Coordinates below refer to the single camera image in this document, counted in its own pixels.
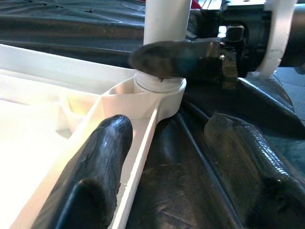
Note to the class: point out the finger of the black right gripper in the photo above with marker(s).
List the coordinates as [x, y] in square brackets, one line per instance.
[207, 26]
[171, 59]

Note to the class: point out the white plastic table leg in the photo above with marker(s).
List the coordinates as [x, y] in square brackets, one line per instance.
[166, 21]

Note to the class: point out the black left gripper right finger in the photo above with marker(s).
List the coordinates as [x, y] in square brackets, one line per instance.
[257, 179]

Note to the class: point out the black plastic table cover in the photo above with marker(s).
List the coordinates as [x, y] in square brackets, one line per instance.
[71, 31]

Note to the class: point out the white plastic table top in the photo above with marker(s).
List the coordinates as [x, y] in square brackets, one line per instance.
[35, 131]

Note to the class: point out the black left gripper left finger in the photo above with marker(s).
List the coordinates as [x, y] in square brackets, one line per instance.
[95, 167]

